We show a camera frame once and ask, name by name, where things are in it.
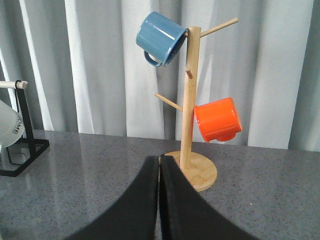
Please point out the grey pleated curtain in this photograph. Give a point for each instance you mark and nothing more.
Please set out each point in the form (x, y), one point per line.
(86, 74)

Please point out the blue enamel mug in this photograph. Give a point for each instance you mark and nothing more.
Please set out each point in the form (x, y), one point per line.
(160, 38)

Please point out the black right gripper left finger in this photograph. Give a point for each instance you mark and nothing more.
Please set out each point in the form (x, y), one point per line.
(133, 216)

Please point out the orange enamel mug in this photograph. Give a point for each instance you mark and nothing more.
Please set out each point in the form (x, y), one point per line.
(218, 120)

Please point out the black wire mug rack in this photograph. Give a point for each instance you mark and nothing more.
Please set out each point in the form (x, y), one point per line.
(26, 142)

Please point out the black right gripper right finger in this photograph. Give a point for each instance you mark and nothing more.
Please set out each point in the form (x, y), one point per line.
(185, 215)

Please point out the wooden mug tree stand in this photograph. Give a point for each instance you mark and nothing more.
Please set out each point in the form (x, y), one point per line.
(199, 170)

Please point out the white ribbed mug on rack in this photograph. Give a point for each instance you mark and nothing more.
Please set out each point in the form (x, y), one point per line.
(11, 125)

